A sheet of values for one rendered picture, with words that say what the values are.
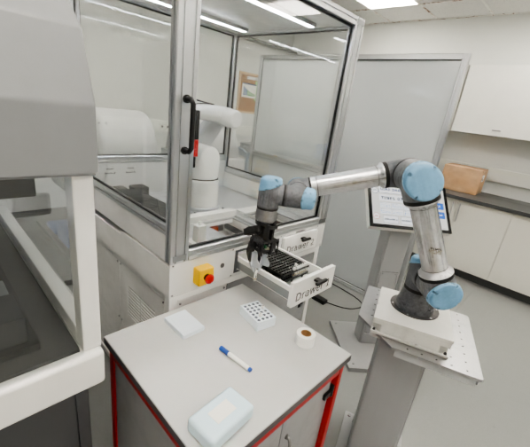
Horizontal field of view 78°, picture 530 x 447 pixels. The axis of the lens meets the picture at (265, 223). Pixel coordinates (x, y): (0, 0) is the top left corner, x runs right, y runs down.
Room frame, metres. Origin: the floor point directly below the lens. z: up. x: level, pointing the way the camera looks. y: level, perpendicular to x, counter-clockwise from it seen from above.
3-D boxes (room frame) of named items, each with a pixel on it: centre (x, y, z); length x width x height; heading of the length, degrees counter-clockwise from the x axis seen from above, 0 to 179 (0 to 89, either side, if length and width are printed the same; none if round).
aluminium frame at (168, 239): (1.78, 0.34, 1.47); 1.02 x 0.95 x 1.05; 138
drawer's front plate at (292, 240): (1.66, -0.20, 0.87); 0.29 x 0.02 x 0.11; 138
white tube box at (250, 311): (1.09, -0.02, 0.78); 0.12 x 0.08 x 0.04; 38
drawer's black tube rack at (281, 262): (1.35, -0.08, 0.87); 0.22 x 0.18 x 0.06; 48
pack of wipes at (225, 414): (0.63, 0.04, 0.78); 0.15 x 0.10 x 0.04; 143
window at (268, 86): (1.48, 0.00, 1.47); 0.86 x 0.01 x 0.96; 138
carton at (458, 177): (3.93, -2.24, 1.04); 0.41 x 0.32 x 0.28; 48
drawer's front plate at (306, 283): (1.22, -0.23, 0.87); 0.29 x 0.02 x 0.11; 138
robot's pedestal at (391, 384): (1.21, -0.67, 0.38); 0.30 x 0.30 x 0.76; 68
